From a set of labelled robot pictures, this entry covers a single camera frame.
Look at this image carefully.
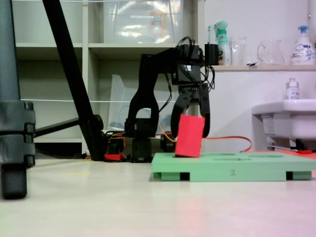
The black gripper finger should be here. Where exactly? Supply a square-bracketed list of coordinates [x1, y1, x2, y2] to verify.
[198, 98, 211, 138]
[171, 87, 198, 139]

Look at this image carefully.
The clear plastic storage box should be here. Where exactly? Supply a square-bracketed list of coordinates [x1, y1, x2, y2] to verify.
[102, 0, 184, 44]

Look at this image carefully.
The red square block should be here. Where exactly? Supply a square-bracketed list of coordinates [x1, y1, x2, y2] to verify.
[174, 114, 206, 158]

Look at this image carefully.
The white shelf unit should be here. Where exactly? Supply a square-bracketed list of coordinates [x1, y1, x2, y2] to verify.
[11, 0, 206, 154]

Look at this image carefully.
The hanging black servo wire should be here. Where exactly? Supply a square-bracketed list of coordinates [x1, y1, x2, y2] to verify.
[158, 73, 174, 112]

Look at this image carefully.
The green spray bottle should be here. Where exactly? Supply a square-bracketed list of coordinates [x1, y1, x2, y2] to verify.
[214, 20, 232, 66]

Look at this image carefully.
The white foam soap pump bottle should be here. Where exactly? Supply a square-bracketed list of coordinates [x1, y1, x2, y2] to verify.
[289, 25, 316, 66]

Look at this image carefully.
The clear glass pitcher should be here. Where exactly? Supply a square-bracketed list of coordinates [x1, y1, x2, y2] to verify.
[256, 39, 286, 66]

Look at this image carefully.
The black cup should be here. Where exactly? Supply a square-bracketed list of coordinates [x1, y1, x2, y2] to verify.
[204, 43, 220, 66]

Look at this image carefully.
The small clear bottle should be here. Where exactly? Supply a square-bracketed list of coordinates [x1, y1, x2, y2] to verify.
[285, 78, 300, 100]

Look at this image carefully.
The clear measuring cup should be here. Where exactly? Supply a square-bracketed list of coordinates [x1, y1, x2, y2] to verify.
[229, 36, 248, 66]

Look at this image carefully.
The translucent plastic container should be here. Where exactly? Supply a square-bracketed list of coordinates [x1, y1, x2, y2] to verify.
[108, 74, 174, 131]

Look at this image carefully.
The black wrist wire loop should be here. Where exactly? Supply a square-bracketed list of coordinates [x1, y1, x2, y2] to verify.
[176, 36, 199, 50]

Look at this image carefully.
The black gripper wire loop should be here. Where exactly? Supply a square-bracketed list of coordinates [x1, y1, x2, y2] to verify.
[199, 56, 216, 92]

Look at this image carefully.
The thin orange wire cable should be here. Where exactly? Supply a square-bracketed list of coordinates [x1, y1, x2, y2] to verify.
[158, 123, 252, 153]

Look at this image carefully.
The green shape-hole board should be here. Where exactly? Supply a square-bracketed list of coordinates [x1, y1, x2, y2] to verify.
[151, 152, 316, 183]

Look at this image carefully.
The orange labelled pack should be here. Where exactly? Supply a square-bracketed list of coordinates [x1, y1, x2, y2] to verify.
[150, 10, 166, 38]

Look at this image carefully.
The tripod leg with notched clamps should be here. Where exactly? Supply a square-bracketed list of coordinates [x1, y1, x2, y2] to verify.
[0, 0, 37, 200]

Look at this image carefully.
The black tripod leg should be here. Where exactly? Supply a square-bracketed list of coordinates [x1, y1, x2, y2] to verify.
[41, 0, 105, 161]

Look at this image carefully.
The white sink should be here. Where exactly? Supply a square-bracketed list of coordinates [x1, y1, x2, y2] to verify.
[251, 98, 316, 149]

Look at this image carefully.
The black tripod brace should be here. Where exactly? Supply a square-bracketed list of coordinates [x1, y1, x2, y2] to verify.
[34, 118, 80, 138]

